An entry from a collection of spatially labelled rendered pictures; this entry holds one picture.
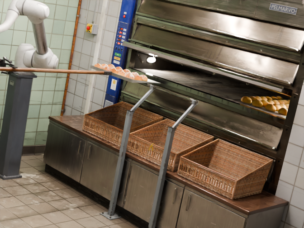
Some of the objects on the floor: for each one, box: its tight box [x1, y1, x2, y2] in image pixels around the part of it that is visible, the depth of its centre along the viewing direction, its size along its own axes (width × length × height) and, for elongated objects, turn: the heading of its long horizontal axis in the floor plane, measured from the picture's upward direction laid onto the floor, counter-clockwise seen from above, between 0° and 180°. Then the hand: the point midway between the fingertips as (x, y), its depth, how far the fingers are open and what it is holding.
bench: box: [43, 115, 289, 228], centre depth 504 cm, size 56×242×58 cm, turn 4°
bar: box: [100, 83, 199, 228], centre depth 494 cm, size 31×127×118 cm, turn 4°
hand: (12, 69), depth 421 cm, fingers closed on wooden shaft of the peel, 3 cm apart
